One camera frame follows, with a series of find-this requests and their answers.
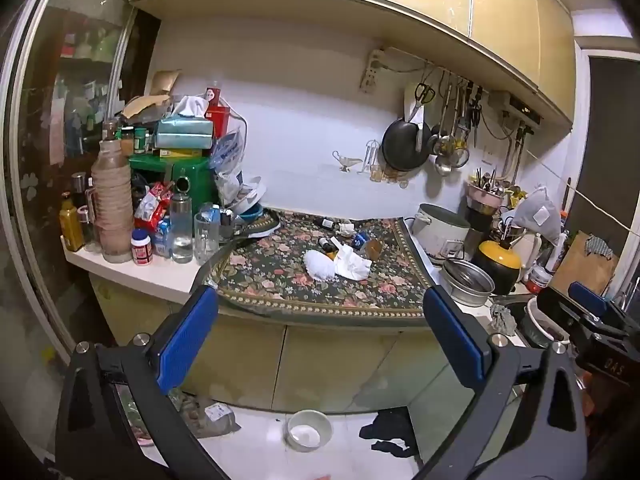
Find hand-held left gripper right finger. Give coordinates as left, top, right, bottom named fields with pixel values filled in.
left=407, top=285, right=588, bottom=480

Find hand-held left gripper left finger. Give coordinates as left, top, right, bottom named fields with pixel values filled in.
left=54, top=284, right=236, bottom=480

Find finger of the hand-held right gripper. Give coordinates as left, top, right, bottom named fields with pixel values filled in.
left=536, top=286, right=588, bottom=343
left=567, top=281, right=628, bottom=333

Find white bowl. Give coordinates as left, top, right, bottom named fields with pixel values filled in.
left=286, top=410, right=333, bottom=453

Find steel basin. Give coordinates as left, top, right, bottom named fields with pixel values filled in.
left=440, top=258, right=496, bottom=307

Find grey steel wool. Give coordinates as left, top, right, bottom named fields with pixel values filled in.
left=490, top=302, right=518, bottom=333

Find white jug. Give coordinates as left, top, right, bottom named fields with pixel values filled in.
left=510, top=232, right=543, bottom=281

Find yellow black pot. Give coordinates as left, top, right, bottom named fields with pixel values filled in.
left=472, top=240, right=523, bottom=295

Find grey plastic bag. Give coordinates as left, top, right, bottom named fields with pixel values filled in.
left=170, top=390, right=241, bottom=441

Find grey cloth bag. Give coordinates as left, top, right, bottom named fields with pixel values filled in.
left=512, top=187, right=562, bottom=243

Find white pill bottle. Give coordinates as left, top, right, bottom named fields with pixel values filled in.
left=131, top=228, right=153, bottom=266

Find white rice cooker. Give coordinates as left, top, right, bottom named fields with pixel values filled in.
left=411, top=203, right=471, bottom=266

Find clear glass cup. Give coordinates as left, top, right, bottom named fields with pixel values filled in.
left=194, top=212, right=221, bottom=266

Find clear glass bottle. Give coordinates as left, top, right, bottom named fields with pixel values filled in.
left=171, top=192, right=195, bottom=264

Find floral mat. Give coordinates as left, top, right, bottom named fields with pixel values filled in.
left=212, top=209, right=436, bottom=323

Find black cloth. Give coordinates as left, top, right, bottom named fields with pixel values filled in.
left=359, top=408, right=421, bottom=458

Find beige base cabinet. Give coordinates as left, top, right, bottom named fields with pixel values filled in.
left=90, top=275, right=436, bottom=416

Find crumpled white tissue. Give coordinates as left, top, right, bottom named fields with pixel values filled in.
left=334, top=240, right=373, bottom=281

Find pink utensil holder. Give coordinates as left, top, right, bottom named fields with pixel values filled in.
left=467, top=180, right=503, bottom=216

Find red snack packet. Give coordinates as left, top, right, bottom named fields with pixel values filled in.
left=134, top=183, right=173, bottom=223

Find white foam net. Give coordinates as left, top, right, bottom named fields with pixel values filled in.
left=303, top=250, right=338, bottom=281

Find brown ribbed container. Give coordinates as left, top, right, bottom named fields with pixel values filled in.
left=91, top=140, right=135, bottom=263

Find white plate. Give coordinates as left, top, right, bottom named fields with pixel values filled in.
left=227, top=177, right=268, bottom=211

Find yellow oil bottle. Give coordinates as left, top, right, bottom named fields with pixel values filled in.
left=59, top=192, right=85, bottom=252

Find green box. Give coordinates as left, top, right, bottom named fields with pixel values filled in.
left=129, top=155, right=217, bottom=211

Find clear plastic bag blue print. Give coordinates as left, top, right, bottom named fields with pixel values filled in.
left=210, top=130, right=248, bottom=206

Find black wok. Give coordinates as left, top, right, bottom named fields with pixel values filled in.
left=382, top=119, right=432, bottom=172

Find teal tissue pack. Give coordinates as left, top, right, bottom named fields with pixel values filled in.
left=152, top=96, right=216, bottom=150

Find red box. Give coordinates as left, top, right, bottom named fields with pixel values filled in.
left=205, top=87, right=231, bottom=138

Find crumpled brown paper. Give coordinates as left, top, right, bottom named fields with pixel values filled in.
left=122, top=70, right=182, bottom=121

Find beige power strip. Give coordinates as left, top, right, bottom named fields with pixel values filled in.
left=361, top=49, right=386, bottom=95

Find glass door cabinet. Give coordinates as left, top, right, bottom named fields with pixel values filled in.
left=0, top=0, right=161, bottom=361

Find gravy boat wall ornament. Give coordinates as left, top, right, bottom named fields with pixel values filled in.
left=332, top=151, right=363, bottom=173

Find white wall appliance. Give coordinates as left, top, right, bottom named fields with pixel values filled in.
left=487, top=90, right=543, bottom=128

